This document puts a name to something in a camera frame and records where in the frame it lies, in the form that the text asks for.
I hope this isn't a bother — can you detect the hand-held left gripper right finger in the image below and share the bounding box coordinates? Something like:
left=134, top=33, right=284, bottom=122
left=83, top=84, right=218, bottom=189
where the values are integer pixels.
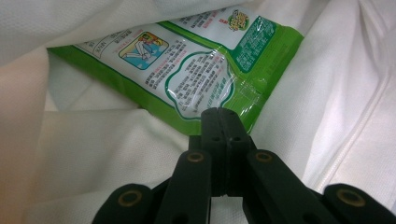
left=218, top=106, right=258, bottom=198

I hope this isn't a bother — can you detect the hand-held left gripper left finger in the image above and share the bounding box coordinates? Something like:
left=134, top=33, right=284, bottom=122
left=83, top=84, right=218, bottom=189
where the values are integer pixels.
left=187, top=107, right=228, bottom=198

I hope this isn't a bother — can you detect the green snack packet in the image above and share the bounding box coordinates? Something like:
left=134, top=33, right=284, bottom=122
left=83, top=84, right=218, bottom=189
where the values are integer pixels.
left=46, top=5, right=305, bottom=137

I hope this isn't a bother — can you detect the white canvas tote bag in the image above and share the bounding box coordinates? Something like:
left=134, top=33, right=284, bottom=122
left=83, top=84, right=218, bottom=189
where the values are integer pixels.
left=0, top=0, right=396, bottom=224

